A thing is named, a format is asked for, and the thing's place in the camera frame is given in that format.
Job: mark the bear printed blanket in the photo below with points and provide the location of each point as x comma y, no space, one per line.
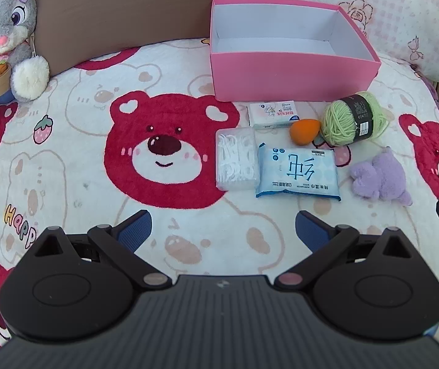
69,142

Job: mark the purple plush toy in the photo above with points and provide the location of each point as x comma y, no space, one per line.
377,173

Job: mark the clear floss pick box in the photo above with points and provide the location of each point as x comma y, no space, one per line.
236,157

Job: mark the pink checked pillow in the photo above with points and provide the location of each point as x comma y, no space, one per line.
396,7

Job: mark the orange makeup sponge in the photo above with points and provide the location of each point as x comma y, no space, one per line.
304,132

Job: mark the brown embroidered pillow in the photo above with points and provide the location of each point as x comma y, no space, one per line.
127,7

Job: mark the green yarn ball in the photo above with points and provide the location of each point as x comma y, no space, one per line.
338,127

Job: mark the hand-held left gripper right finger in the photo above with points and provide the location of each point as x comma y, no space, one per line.
311,230

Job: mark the grey bunny plush toy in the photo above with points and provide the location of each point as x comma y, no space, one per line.
4,19

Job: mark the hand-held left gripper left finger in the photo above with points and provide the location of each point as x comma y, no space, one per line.
136,230

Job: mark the pink cardboard box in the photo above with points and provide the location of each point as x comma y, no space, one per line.
281,73

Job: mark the small white tissue pack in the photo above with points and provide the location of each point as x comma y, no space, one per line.
269,114

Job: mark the blue wet wipes pack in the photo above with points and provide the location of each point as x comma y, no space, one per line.
300,173

